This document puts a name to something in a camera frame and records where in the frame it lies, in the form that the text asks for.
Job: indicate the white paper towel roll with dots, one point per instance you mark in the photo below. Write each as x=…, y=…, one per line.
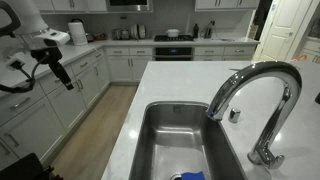
x=77, y=33

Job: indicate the white pot on stove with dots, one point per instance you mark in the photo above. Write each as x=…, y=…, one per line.
x=172, y=32

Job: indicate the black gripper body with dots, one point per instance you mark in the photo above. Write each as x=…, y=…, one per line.
x=48, y=56

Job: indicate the white plates in rack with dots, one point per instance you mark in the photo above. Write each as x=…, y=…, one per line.
x=138, y=31

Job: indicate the stainless steel sink basin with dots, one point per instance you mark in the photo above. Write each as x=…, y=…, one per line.
x=177, y=137

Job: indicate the white door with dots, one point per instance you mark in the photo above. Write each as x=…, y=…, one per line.
x=283, y=30

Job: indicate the chrome faucet head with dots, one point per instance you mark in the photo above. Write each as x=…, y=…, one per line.
x=221, y=100

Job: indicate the blue sponge in sink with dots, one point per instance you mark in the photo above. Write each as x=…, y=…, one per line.
x=193, y=176

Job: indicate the built-in black oven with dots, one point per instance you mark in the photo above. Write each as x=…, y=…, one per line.
x=173, y=53

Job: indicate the dark bottle by stove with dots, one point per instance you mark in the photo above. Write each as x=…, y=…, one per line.
x=195, y=31

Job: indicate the black gas cooktop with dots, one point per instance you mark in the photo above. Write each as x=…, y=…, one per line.
x=179, y=38

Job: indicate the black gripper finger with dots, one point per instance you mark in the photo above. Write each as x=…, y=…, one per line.
x=63, y=76

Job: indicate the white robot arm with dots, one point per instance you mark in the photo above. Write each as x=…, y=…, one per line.
x=29, y=28

